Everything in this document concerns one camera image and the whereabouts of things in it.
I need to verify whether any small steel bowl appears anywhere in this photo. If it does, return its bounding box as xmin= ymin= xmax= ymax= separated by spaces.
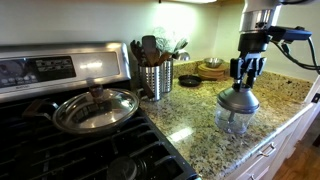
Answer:
xmin=203 ymin=57 xmax=225 ymax=69

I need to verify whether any wire whisk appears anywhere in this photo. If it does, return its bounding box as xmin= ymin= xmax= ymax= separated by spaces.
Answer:
xmin=152 ymin=26 xmax=178 ymax=54

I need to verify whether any pan with dark handle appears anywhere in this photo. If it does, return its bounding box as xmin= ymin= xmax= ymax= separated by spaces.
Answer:
xmin=21 ymin=81 xmax=156 ymax=136

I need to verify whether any grey chopper blade shaft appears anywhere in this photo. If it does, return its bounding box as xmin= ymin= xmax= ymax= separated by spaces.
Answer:
xmin=228 ymin=111 xmax=238 ymax=127

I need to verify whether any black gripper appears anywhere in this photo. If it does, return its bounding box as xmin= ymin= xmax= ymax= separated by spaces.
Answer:
xmin=229 ymin=31 xmax=272 ymax=93

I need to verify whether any perforated steel utensil holder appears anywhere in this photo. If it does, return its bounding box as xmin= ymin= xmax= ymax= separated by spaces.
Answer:
xmin=160 ymin=58 xmax=175 ymax=94
xmin=138 ymin=64 xmax=163 ymax=102

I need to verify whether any clear plastic chopper container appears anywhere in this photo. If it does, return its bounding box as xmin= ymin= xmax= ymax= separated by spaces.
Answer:
xmin=214 ymin=103 xmax=257 ymax=136

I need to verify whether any shiny steel pan lid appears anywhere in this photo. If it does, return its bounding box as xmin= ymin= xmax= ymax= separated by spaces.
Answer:
xmin=52 ymin=84 xmax=140 ymax=135

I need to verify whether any dark brown spatula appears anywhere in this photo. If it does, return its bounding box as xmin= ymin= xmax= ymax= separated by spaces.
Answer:
xmin=141 ymin=34 xmax=159 ymax=67

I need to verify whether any stack of round wooden trivets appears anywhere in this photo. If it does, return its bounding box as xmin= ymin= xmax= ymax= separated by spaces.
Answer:
xmin=197 ymin=63 xmax=232 ymax=82

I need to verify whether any grey serving spoon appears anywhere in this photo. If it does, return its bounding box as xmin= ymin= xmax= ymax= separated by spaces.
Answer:
xmin=172 ymin=38 xmax=189 ymax=60

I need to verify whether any under-cabinet light strip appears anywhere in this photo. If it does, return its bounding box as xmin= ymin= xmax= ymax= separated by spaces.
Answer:
xmin=166 ymin=0 xmax=218 ymax=5

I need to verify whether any stainless steel gas stove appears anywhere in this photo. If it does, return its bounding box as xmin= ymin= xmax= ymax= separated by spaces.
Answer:
xmin=0 ymin=41 xmax=201 ymax=180

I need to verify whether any base cabinet with drawers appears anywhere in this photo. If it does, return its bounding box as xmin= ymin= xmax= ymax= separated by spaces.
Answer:
xmin=226 ymin=74 xmax=320 ymax=180

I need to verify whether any grey conical chopper cap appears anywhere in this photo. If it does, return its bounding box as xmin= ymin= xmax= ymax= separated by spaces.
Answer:
xmin=216 ymin=84 xmax=261 ymax=115

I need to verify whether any black cast iron stove grate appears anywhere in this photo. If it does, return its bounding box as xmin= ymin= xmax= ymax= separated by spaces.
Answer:
xmin=0 ymin=89 xmax=188 ymax=180

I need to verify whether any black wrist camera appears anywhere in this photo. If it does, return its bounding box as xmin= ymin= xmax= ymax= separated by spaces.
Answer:
xmin=266 ymin=25 xmax=314 ymax=43

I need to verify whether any wooden spoon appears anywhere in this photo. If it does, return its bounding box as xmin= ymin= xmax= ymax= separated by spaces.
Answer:
xmin=156 ymin=51 xmax=173 ymax=66

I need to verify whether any shiny steel ladle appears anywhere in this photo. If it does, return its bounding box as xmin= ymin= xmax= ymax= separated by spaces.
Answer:
xmin=174 ymin=49 xmax=191 ymax=63

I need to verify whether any black round burner cap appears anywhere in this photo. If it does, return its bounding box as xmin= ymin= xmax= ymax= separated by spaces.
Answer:
xmin=106 ymin=156 xmax=148 ymax=180

